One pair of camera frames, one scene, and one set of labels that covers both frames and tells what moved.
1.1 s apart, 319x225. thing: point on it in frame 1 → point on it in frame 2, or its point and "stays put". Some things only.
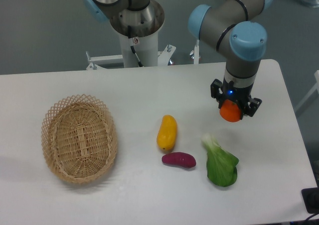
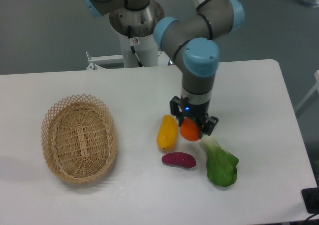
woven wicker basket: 79,139 stays put
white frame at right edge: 316,87 stays put
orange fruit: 230,111 → 189,130
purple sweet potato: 180,159 stays put
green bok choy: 221,165 stays put
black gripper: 240,96 → 195,107
